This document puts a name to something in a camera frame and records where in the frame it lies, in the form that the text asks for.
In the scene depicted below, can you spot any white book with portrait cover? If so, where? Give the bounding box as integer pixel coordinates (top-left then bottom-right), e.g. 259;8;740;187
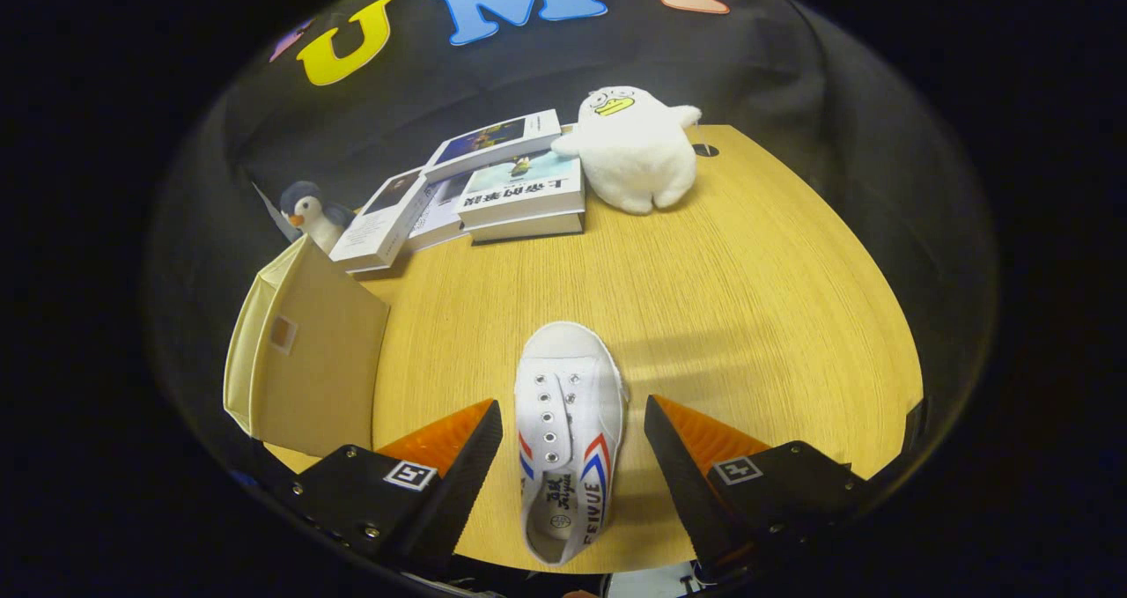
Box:
328;168;438;275

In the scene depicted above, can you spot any book with blue cover picture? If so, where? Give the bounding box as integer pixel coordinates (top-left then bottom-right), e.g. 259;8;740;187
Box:
421;109;564;185

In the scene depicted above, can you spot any grey penguin plush toy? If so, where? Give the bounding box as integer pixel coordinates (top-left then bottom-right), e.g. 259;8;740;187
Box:
279;181;356;255

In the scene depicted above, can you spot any white book with printed text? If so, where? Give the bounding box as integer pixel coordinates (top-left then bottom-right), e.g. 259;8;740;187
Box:
405;175;469;253

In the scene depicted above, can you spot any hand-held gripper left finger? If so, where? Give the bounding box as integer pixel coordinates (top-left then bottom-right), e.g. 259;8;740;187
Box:
273;398;505;577

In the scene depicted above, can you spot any white canvas shoe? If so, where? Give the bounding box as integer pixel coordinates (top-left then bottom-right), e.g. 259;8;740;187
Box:
514;321;629;567

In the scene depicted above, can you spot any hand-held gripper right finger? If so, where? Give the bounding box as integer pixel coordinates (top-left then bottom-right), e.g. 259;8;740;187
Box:
643;394;874;574

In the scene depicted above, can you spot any white duck plush toy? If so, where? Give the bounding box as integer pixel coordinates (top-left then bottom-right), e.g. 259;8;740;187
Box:
551;85;703;216

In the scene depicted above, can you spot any black backdrop cloth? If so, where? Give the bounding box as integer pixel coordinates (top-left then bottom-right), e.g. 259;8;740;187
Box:
145;0;1000;493

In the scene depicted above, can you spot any thick book with teal cover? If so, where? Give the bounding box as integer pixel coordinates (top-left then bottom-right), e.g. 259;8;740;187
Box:
456;151;587;245

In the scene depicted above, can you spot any beige fabric storage box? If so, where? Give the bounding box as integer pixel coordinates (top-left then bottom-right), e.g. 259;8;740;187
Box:
223;235;391;458

